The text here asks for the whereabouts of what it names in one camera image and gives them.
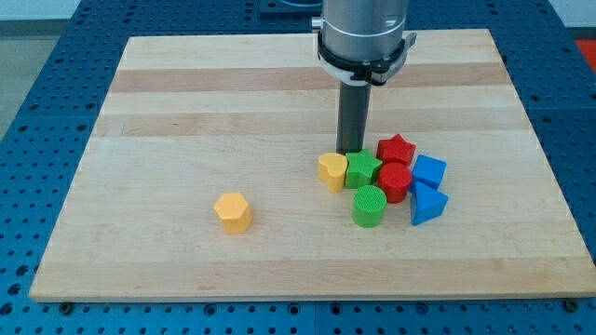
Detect black white tool clamp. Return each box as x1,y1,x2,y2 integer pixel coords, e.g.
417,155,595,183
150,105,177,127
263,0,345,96
317,33,417,87

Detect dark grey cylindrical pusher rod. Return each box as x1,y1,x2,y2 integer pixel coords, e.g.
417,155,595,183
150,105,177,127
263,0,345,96
336,83,371,154

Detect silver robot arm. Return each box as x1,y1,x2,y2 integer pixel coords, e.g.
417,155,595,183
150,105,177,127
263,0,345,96
317,0,416,154

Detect red circle block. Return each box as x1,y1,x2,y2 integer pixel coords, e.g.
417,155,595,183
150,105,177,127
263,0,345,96
378,163,413,204

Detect green circle block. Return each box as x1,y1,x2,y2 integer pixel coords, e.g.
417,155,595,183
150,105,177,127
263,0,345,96
352,185,387,228

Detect yellow hexagon block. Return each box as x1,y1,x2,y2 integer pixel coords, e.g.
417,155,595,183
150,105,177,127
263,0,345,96
213,193,252,235

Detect red star block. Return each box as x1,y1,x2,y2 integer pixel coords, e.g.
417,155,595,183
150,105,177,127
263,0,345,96
376,134,416,167

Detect green star block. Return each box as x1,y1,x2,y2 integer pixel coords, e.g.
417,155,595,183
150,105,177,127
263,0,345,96
345,149,383,189

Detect yellow heart block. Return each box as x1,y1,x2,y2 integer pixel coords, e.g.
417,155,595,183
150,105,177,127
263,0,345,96
318,153,348,193

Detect blue cube block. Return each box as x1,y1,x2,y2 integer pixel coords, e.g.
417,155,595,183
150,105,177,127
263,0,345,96
410,154,447,192

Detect blue triangle block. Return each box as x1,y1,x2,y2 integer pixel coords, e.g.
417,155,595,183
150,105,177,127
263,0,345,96
411,181,449,226

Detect wooden board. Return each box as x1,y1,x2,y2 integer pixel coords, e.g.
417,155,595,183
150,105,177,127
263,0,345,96
29,29,595,302

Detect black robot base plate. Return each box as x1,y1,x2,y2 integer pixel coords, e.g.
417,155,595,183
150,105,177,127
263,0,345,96
258,0,322,18

